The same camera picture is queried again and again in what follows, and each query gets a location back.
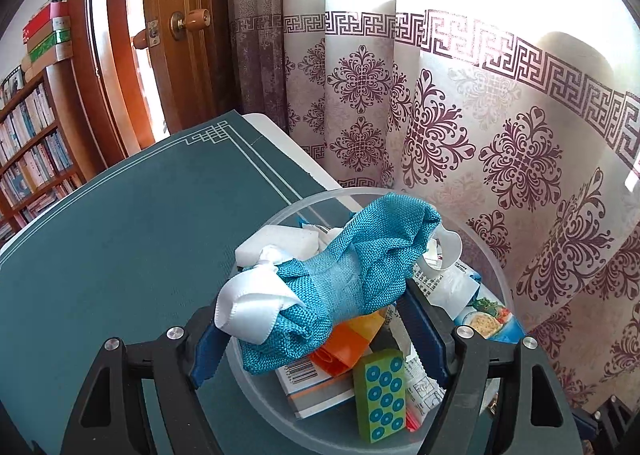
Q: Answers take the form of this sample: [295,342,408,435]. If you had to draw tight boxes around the clear plastic bowl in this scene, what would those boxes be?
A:
[226,207,524,454]

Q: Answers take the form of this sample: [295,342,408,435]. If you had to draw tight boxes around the stacked boxes on shelf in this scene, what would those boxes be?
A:
[22,0,73,82]

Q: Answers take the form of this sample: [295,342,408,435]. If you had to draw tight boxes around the white sponge block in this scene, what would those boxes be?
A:
[234,226,320,267]

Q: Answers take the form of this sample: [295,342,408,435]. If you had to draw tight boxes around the green dotted block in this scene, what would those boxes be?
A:
[352,349,406,444]

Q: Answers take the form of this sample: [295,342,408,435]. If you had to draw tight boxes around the green table mat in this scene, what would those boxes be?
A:
[1,112,337,454]

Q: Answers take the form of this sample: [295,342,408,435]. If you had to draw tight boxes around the wooden bookshelf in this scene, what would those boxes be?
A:
[1,60,105,243]

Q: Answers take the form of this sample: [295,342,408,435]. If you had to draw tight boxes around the orange toy brick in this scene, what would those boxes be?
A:
[310,311,384,377]

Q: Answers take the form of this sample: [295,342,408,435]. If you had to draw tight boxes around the white medicine box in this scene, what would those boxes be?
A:
[276,357,355,419]

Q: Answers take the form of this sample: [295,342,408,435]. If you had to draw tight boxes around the white printed plastic bag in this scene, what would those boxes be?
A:
[414,224,482,319]

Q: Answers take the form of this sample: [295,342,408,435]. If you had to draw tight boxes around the blue cracker packet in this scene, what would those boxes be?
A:
[454,291,525,345]

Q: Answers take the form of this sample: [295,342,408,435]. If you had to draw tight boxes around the patterned curtain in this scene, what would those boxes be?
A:
[229,0,639,411]

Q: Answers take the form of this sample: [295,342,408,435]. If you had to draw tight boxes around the red white snack packet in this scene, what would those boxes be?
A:
[405,357,445,432]

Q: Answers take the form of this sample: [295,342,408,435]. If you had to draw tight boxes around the wooden door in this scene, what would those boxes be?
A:
[67,0,239,168]

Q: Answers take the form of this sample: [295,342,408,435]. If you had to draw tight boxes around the blue cloth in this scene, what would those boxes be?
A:
[214,193,442,375]

